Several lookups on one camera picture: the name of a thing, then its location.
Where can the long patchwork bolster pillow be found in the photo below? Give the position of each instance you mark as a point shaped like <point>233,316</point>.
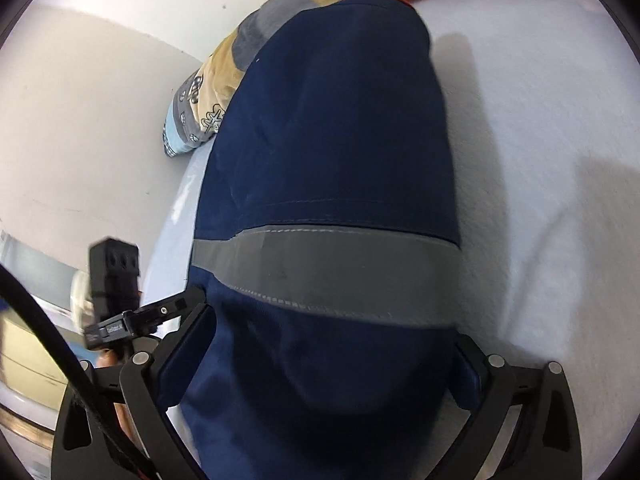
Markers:
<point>215,75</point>

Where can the navy jacket with red collar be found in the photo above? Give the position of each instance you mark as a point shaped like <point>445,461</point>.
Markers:
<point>325,135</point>

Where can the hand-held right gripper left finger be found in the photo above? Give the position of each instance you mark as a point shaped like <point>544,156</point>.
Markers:
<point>185,355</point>

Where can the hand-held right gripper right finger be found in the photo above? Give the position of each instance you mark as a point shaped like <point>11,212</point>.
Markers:
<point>467,375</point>

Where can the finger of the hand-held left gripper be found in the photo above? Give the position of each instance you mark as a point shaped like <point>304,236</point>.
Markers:
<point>170,310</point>

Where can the light blue bed sheet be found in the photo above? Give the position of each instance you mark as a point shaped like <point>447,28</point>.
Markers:
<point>540,160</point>

